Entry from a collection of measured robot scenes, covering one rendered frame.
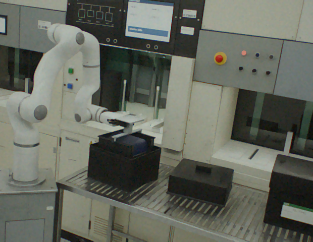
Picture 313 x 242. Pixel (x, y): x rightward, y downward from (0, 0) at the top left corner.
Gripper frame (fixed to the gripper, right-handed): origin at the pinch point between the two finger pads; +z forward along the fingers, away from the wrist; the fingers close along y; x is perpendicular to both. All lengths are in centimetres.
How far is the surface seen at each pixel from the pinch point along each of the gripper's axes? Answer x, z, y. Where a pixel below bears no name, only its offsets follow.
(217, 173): -20, 45, -21
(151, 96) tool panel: -10, -58, -112
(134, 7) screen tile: 58, -26, -31
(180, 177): -19.7, 33.7, -1.8
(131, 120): 2.6, 4.1, 2.8
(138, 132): -7.1, -0.2, -10.7
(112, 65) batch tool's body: 15, -72, -75
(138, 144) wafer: -9.3, 8.3, 0.4
